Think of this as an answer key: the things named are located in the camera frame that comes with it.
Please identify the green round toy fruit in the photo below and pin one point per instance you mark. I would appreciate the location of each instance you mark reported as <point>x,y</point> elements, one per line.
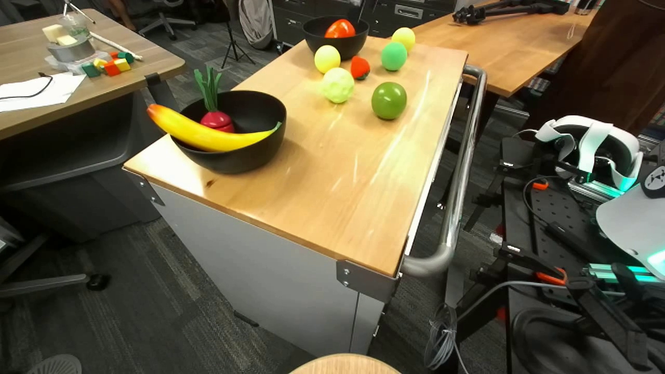
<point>393,57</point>

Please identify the green toy block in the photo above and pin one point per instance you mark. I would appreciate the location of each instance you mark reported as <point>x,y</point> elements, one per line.
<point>89,69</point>

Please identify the white paper sheets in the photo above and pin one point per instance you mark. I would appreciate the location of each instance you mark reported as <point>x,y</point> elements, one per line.
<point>33,94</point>

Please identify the round wooden stool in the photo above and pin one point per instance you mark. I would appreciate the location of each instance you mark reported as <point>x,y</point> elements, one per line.
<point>345,365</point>

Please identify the red toy strawberry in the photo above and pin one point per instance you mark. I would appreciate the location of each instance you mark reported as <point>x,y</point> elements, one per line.
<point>360,67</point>

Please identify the wooden table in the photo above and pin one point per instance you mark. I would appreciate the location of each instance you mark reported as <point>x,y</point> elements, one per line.
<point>506,42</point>

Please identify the clear plastic container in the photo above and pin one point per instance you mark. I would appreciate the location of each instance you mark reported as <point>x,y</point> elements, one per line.
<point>70,40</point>

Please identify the red radish with green leaves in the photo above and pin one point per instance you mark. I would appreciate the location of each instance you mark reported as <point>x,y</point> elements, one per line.
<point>216,119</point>

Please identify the black bowl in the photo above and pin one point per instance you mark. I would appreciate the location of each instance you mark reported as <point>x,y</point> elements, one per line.
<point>251,119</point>
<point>345,46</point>

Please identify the yellow toy banana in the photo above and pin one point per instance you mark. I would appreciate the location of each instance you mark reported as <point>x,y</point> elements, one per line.
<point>208,135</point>

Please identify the black breadboard table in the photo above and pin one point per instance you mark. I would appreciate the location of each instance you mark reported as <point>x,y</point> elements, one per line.
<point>554,229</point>

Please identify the dark brown chair back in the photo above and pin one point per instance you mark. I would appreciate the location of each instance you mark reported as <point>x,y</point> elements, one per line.
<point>610,63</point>

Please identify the green apple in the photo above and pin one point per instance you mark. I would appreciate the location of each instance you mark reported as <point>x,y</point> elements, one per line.
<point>389,101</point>

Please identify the metal tool cart wooden top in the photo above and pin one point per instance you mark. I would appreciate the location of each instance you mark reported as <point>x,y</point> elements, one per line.
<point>277,278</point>

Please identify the red toy block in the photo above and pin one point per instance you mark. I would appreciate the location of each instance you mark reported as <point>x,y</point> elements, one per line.
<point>111,69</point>

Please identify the black office chair base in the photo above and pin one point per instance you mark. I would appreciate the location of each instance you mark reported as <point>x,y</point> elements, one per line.
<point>49,282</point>

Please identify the white stick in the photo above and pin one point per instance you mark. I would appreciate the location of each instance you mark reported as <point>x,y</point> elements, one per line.
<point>115,46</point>

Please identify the white mesh cloth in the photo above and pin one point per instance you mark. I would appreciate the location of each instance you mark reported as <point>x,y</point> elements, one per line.
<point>256,21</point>

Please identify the yellow toy block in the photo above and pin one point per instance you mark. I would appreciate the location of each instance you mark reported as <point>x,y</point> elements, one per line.
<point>123,65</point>

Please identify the grey chair seat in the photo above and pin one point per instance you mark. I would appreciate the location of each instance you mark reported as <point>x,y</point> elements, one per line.
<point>44,365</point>

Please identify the wooden office desk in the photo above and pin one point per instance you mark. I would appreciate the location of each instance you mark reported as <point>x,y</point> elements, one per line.
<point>27,49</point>

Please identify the pale green round fruit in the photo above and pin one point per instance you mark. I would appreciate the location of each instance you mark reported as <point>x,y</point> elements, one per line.
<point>337,86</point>

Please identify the black floor tripod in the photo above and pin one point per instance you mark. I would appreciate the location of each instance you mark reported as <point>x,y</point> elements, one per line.
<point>233,39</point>

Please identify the white VR headset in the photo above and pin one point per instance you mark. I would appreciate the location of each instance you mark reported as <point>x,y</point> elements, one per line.
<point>588,153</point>

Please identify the small yellow toy lemon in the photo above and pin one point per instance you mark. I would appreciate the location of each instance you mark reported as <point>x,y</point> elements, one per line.
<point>326,59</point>

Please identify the large yellow round fruit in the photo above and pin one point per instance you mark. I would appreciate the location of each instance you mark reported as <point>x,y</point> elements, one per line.
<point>404,37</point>

